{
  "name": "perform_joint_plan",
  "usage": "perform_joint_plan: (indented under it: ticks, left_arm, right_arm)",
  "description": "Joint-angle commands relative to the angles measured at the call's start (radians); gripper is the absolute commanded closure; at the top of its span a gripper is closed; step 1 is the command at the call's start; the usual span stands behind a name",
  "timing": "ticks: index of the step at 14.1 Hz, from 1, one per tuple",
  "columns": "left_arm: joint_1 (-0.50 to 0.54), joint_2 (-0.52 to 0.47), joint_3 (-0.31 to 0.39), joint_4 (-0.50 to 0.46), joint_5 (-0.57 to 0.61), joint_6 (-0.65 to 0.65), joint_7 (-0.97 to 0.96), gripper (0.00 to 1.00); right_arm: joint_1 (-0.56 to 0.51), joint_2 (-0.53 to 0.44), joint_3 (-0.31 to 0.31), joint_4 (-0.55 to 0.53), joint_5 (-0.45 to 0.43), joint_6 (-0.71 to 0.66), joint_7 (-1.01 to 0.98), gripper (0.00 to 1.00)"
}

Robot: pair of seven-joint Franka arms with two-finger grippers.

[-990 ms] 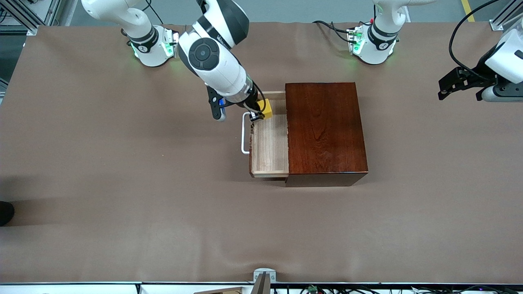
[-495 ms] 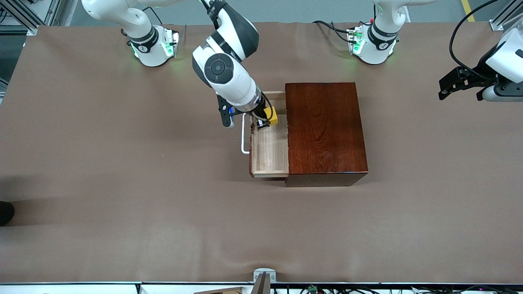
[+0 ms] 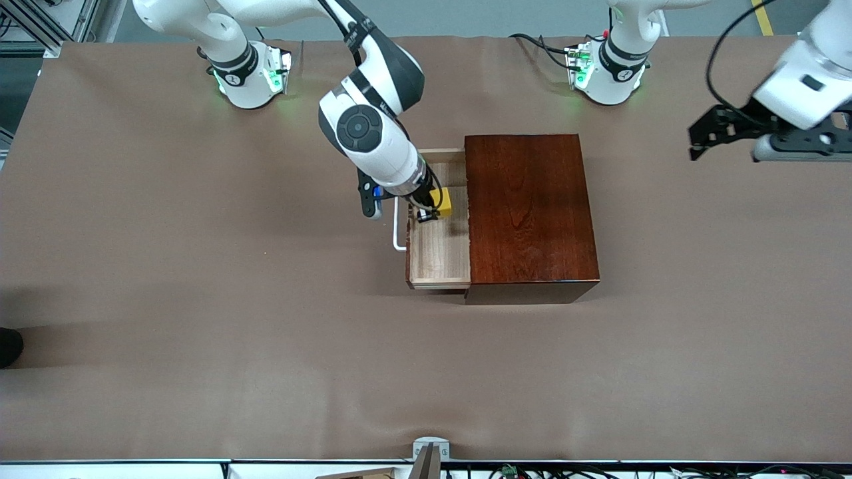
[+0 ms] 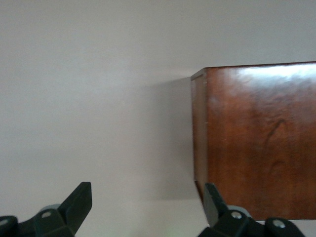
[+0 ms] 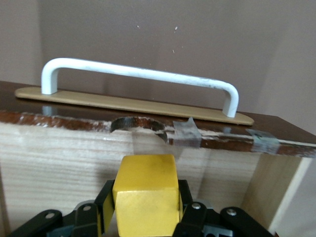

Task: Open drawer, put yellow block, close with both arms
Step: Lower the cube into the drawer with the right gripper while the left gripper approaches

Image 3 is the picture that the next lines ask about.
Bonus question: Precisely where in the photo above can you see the light wood drawer white handle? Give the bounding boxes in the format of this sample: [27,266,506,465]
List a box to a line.
[393,148,473,291]

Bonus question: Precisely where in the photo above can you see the dark brown wooden cabinet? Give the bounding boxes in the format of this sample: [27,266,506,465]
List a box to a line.
[464,134,602,305]

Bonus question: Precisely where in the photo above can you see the aluminium profile beam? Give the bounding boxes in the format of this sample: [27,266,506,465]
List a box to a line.
[797,0,841,51]

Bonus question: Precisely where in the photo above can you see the brown table cover sheet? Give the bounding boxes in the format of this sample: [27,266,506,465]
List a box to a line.
[0,35,852,464]

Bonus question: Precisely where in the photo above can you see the brown cardboard piece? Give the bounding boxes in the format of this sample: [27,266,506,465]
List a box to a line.
[316,467,401,479]

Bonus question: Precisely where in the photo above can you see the black shoe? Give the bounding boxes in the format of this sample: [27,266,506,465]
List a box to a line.
[0,328,25,369]

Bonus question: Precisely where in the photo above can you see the black left base cables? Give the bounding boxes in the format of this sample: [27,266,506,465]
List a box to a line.
[509,31,588,71]

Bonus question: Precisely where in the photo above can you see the grey metal clamp bracket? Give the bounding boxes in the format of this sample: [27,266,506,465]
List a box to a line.
[412,436,451,479]

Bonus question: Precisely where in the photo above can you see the tangled black cables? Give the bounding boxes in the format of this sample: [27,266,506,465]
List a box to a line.
[445,463,852,479]

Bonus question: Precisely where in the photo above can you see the aluminium frame with cables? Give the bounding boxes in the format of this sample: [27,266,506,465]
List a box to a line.
[0,0,127,59]

